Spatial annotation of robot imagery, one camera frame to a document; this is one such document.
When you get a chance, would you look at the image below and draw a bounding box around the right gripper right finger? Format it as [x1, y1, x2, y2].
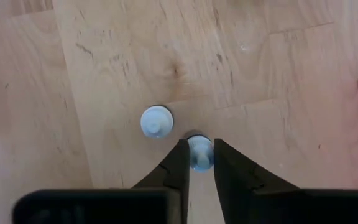
[213, 138, 301, 224]

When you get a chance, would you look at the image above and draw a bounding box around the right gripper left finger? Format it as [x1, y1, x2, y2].
[131, 138, 191, 224]

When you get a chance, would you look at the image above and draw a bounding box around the small white-capped bottle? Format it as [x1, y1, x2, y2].
[186, 134, 214, 174]
[140, 105, 175, 139]

